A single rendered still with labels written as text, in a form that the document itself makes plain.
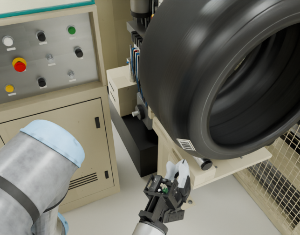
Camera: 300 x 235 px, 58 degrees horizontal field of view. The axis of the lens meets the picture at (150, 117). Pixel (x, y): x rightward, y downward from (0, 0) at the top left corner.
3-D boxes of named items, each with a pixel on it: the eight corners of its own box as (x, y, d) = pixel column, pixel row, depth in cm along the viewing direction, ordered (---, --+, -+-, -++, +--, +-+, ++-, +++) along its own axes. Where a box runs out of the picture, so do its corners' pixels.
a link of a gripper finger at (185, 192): (193, 176, 71) (181, 205, 66) (195, 179, 72) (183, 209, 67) (177, 173, 74) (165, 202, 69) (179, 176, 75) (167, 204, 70)
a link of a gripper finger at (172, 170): (179, 149, 74) (167, 177, 69) (186, 162, 78) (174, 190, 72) (169, 148, 76) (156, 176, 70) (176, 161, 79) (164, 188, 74)
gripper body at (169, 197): (178, 176, 66) (158, 222, 59) (188, 195, 71) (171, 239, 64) (151, 171, 70) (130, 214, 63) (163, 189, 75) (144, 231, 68)
